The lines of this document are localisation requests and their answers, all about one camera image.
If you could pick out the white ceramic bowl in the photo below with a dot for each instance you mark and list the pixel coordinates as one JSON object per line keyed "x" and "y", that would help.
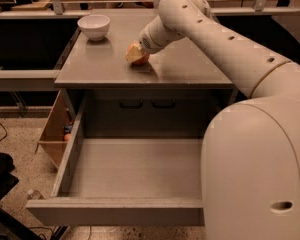
{"x": 94, "y": 26}

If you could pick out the black chair base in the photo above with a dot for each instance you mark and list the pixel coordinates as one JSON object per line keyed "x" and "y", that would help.
{"x": 7, "y": 183}

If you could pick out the grey open top drawer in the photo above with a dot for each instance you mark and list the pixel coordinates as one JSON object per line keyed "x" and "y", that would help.
{"x": 131, "y": 162}

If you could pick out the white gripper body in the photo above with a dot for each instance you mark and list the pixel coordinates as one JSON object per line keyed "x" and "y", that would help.
{"x": 147, "y": 45}

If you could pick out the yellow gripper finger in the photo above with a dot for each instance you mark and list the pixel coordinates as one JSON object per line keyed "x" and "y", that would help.
{"x": 134, "y": 54}

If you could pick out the small orange fruit in box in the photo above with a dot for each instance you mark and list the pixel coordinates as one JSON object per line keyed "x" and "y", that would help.
{"x": 67, "y": 137}

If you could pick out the wooden box on floor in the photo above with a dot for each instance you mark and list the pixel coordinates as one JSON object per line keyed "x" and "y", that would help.
{"x": 52, "y": 139}

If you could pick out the grey cabinet counter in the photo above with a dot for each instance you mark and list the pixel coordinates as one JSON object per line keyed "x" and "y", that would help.
{"x": 178, "y": 83}

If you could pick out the clear plastic bottle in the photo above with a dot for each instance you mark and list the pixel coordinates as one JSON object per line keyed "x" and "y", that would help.
{"x": 34, "y": 195}

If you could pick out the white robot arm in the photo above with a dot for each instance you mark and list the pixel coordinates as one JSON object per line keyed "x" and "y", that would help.
{"x": 250, "y": 162}

